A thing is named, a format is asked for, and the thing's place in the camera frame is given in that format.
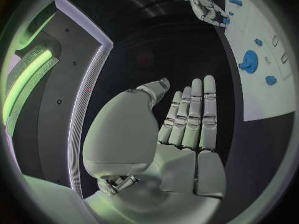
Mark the blue gear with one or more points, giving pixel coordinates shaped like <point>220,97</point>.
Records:
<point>250,61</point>

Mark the white task board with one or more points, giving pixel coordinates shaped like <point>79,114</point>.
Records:
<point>261,100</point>

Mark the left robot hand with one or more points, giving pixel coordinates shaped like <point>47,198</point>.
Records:
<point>126,134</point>

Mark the glowing light bar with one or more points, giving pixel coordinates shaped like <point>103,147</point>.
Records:
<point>25,78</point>

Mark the blue plug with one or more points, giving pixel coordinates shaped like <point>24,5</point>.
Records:
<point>258,42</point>
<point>271,80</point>

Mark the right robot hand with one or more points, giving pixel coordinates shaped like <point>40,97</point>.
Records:
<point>206,9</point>

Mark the large blue cylinder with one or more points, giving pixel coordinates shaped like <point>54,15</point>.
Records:
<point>235,1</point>

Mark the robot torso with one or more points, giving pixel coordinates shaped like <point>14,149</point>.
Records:
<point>53,134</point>

